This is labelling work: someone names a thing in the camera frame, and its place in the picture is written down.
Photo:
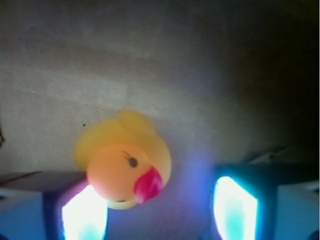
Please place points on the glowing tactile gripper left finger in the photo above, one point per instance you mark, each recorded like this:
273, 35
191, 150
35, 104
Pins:
51, 205

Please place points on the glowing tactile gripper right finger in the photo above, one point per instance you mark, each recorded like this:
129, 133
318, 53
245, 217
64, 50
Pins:
267, 201

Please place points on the yellow rubber duck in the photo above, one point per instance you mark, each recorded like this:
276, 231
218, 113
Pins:
125, 160

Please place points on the crumpled brown paper bag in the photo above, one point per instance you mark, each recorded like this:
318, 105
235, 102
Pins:
223, 80

